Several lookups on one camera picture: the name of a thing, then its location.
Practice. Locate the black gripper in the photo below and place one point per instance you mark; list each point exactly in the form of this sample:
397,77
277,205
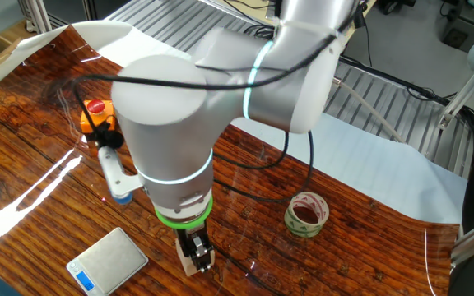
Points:
185,234

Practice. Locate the light wooden block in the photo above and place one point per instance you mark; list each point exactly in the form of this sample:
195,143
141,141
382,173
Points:
187,265

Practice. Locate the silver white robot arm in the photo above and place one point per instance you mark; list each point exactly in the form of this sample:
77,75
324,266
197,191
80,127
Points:
167,123

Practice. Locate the silver digital pocket scale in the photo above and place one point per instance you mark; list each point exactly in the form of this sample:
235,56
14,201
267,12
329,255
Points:
109,257

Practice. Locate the patterned tape roll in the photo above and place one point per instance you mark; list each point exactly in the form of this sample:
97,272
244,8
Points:
290,222

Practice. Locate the wood grain vinyl sheet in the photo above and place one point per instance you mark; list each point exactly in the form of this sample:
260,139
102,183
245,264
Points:
344,255

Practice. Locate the orange emergency stop button box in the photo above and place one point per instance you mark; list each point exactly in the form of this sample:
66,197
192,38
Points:
91,123

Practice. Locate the white paper underlay sheet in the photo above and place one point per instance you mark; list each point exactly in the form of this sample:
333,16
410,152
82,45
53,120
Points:
364,164

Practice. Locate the aluminium slat workbench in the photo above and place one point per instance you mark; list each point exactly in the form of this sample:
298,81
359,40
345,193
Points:
171,20

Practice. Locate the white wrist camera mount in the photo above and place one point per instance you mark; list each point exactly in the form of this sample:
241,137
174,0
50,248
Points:
113,172

